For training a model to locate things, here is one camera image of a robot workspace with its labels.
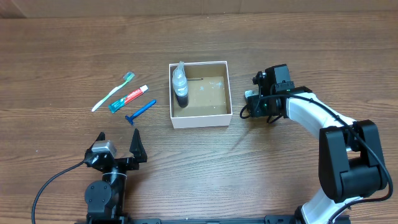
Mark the blue disposable razor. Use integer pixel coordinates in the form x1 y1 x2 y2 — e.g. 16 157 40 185
125 100 157 126

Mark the green soap packet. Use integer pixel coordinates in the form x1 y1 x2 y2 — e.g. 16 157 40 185
244 90 258 98

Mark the clear foam pump bottle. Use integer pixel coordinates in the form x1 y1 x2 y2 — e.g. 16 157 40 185
172 61 188 108

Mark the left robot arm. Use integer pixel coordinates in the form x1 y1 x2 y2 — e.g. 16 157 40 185
83 129 147 223

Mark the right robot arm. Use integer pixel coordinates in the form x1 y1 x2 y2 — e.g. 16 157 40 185
244 67 394 224

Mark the red green toothpaste tube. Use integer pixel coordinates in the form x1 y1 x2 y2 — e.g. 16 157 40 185
108 85 149 113

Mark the green white toothbrush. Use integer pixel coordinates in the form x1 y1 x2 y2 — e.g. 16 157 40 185
91 71 135 112

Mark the white cardboard box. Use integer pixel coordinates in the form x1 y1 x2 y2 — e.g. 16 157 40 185
169 61 233 129

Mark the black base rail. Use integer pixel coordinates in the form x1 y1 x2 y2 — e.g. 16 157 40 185
129 215 301 224

